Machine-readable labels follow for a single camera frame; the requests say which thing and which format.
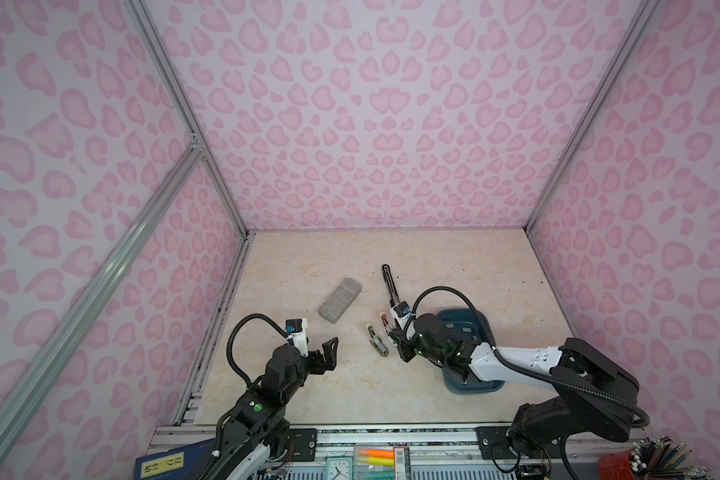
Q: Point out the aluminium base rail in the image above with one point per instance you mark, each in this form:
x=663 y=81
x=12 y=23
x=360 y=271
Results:
x=425 y=451

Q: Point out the blue book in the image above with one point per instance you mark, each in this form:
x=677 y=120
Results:
x=175 y=463

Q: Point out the white mini stapler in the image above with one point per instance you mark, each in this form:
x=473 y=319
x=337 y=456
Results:
x=376 y=341

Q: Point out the highlighter pen set box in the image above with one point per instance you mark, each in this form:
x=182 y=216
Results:
x=382 y=462

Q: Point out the black long stapler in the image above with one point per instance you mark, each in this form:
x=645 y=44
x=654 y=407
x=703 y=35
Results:
x=391 y=287

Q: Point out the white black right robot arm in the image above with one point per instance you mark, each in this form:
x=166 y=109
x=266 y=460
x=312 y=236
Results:
x=593 y=393

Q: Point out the pencil holder with pencils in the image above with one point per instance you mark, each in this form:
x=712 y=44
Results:
x=658 y=458

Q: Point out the pink mini stapler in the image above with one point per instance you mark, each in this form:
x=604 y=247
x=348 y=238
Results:
x=387 y=324

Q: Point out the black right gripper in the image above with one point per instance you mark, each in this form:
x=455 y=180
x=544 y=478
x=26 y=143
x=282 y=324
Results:
x=403 y=351

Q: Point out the grey stone block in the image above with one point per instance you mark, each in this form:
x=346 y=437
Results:
x=340 y=299

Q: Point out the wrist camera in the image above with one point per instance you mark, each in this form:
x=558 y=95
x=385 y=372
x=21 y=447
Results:
x=401 y=313
x=296 y=330

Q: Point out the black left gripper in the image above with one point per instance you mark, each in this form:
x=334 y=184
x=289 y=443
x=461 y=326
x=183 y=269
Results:
x=320 y=366

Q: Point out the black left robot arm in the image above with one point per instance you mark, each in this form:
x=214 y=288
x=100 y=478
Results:
x=255 y=431

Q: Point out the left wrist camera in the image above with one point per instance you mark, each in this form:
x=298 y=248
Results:
x=296 y=330

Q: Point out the teal alarm clock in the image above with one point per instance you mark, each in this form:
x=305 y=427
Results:
x=338 y=468

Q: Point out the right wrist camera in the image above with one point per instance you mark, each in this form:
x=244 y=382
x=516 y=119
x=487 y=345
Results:
x=401 y=313

